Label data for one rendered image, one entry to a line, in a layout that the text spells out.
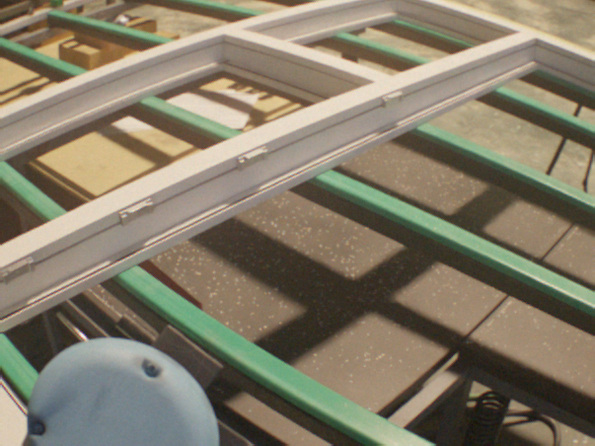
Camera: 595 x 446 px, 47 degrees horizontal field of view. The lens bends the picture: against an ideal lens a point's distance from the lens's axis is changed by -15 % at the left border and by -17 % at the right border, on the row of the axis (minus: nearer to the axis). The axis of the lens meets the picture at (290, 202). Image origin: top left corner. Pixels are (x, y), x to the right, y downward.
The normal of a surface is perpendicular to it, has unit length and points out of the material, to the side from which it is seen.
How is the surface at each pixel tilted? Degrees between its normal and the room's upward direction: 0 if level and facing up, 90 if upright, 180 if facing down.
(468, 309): 0
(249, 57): 90
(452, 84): 90
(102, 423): 43
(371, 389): 0
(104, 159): 0
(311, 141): 90
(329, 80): 90
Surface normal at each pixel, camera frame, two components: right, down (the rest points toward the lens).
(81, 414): 0.17, -0.30
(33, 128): 0.71, 0.36
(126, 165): 0.00, -0.86
